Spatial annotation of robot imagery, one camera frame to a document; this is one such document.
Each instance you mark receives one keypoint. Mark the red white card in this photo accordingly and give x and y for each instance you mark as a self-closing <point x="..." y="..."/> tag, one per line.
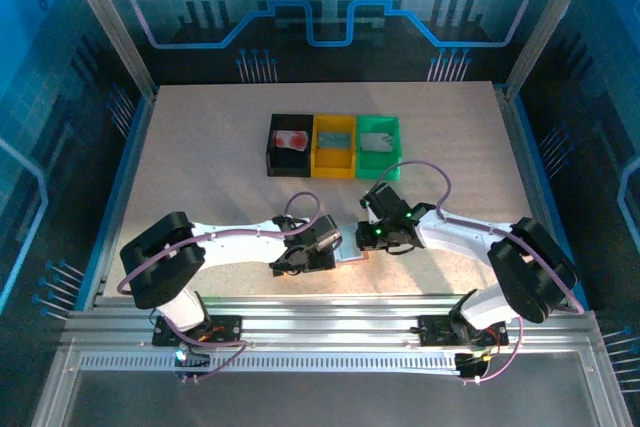
<point x="278" y="136"/>
<point x="299" y="141"/>

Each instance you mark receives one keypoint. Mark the blue table edge strip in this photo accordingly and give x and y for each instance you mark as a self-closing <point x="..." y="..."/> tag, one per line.
<point x="132" y="147"/>

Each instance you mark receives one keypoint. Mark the aluminium frame rail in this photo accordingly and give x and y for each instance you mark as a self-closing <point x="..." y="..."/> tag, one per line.
<point x="325" y="317"/>

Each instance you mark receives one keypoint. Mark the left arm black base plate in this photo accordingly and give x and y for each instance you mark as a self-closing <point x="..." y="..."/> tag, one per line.
<point x="227" y="329"/>

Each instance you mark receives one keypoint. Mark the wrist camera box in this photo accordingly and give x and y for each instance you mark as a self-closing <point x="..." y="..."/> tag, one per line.
<point x="385" y="199"/>
<point x="330" y="241"/>

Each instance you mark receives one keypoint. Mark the tan leather card holder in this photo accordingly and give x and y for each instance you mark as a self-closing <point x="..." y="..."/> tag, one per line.
<point x="350" y="254"/>

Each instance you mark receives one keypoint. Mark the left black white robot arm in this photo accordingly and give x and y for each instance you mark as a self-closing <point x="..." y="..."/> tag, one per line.
<point x="235" y="247"/>

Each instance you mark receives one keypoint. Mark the grey card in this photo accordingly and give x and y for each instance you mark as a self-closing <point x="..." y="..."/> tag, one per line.
<point x="376" y="142"/>

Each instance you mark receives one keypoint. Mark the black plastic bin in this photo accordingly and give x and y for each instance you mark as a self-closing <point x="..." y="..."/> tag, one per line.
<point x="287" y="164"/>

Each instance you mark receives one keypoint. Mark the aluminium corner post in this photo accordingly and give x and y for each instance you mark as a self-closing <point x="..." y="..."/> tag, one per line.
<point x="117" y="32"/>
<point x="541" y="32"/>

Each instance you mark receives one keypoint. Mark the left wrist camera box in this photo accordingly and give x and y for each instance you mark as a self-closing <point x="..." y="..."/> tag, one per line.
<point x="330" y="241"/>

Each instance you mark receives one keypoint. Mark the small black controller box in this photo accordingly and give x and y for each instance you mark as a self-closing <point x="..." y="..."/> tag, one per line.
<point x="195" y="359"/>
<point x="470" y="364"/>

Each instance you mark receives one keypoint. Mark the green plastic bin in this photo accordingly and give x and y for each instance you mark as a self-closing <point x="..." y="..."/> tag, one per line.
<point x="377" y="164"/>

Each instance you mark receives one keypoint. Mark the yellow plastic bin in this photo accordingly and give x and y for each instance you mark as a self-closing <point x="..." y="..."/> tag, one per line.
<point x="332" y="164"/>

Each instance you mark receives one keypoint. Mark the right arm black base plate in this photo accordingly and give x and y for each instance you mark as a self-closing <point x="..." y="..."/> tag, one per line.
<point x="432" y="332"/>

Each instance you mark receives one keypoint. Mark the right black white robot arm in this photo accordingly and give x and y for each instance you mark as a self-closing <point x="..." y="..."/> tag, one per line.
<point x="450" y="237"/>

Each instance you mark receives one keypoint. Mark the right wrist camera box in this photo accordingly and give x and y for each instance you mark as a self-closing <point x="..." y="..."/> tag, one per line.
<point x="385" y="199"/>

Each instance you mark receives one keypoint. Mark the teal VIP card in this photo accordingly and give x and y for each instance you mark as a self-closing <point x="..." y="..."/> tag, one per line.
<point x="334" y="139"/>

